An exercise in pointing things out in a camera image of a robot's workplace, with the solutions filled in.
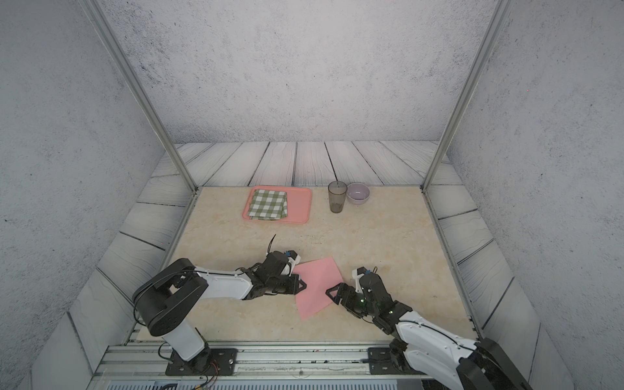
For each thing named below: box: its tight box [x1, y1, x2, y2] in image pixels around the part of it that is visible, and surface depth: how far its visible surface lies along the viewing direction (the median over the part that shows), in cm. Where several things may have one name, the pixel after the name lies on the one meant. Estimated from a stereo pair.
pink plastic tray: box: [242, 185, 313, 224], surface depth 117 cm
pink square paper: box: [291, 256, 344, 321], surface depth 91 cm
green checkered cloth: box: [247, 189, 288, 220], surface depth 117 cm
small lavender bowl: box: [346, 182, 371, 205], surface depth 114 cm
